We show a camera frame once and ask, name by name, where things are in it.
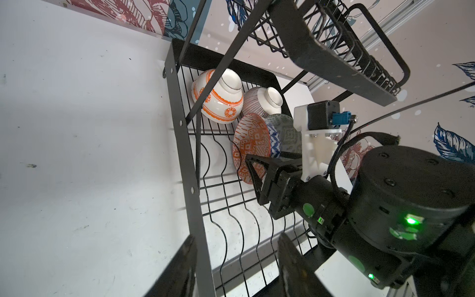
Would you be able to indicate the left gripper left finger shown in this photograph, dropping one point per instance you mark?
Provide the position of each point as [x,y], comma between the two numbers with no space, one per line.
[178,278]

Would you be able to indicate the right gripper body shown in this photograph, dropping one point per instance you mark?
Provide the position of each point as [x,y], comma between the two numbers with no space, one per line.
[275,188]

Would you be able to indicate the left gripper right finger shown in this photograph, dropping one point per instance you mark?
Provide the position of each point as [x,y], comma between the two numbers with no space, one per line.
[297,276]

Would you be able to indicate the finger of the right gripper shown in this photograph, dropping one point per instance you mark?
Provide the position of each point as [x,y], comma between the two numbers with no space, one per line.
[260,171]

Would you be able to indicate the red blue patterned bowl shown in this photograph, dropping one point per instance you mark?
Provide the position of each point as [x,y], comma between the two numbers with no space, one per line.
[254,135]

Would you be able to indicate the green patterned bowl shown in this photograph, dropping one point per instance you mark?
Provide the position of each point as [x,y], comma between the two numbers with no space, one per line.
[283,136]

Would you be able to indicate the pink striped bowl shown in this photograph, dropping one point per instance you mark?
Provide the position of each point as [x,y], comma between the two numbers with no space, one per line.
[262,101]

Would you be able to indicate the orange floral bowl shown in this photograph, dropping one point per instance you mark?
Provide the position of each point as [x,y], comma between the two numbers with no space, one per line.
[225,102]

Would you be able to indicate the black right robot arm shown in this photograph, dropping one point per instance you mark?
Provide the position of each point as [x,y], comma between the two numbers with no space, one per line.
[410,214]

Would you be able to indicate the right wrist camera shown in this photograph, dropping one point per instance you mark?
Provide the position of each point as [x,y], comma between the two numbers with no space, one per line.
[317,122]

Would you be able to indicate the black wire dish rack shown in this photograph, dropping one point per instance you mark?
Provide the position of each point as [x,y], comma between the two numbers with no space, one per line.
[232,249]

